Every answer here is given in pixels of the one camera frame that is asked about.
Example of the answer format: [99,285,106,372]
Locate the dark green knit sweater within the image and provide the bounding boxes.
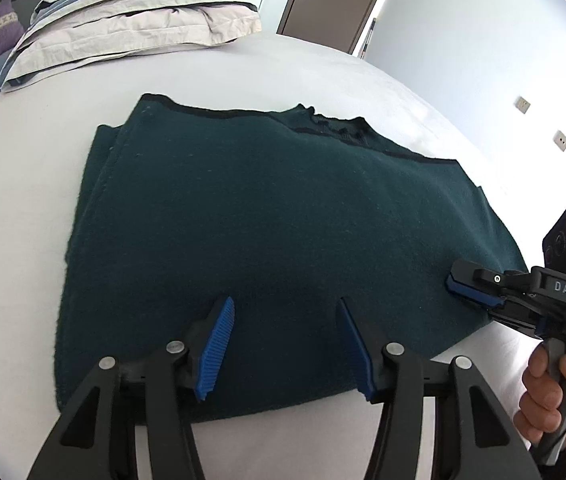
[54,94,525,420]

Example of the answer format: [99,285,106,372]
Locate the person's right hand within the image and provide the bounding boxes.
[513,344,566,448]

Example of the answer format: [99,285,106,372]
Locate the grey bed sheet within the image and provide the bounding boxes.
[0,29,564,480]

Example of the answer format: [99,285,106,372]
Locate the brown wooden door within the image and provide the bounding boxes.
[277,0,377,54]

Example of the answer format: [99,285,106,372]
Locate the folded grey blue duvet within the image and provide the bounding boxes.
[1,0,261,91]

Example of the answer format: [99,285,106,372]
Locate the beige wall socket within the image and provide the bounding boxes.
[553,130,566,152]

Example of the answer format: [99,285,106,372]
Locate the beige wall switch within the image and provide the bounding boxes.
[515,96,530,114]

